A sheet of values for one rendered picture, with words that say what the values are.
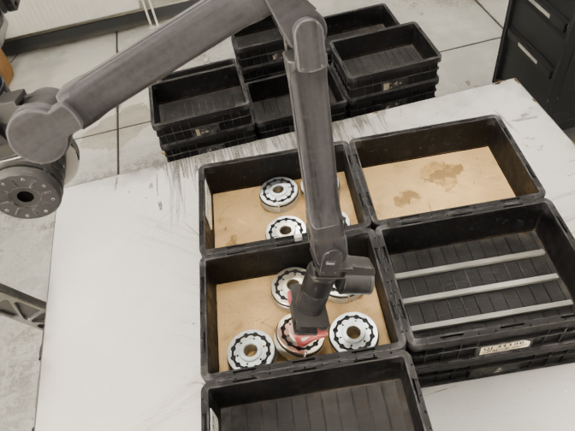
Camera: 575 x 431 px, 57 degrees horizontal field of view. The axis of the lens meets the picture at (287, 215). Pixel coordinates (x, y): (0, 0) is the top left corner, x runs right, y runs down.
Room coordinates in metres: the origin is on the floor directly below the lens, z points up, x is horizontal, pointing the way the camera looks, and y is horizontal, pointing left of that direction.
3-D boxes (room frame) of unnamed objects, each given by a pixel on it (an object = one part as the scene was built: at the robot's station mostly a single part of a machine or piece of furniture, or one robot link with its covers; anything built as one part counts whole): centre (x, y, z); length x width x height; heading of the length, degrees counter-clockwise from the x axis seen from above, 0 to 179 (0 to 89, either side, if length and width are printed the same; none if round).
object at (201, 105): (1.84, 0.27, 0.37); 0.40 x 0.30 x 0.45; 94
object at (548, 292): (0.57, -0.38, 0.87); 0.40 x 0.30 x 0.11; 89
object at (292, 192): (0.95, 0.01, 0.86); 0.10 x 0.10 x 0.01
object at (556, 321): (0.57, -0.38, 0.92); 0.40 x 0.30 x 0.02; 89
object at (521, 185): (0.87, -0.39, 0.87); 0.40 x 0.30 x 0.11; 89
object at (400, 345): (0.58, 0.02, 0.92); 0.40 x 0.30 x 0.02; 89
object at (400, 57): (1.90, -0.53, 0.37); 0.40 x 0.30 x 0.45; 94
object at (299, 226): (0.81, 0.01, 0.86); 0.10 x 0.10 x 0.01
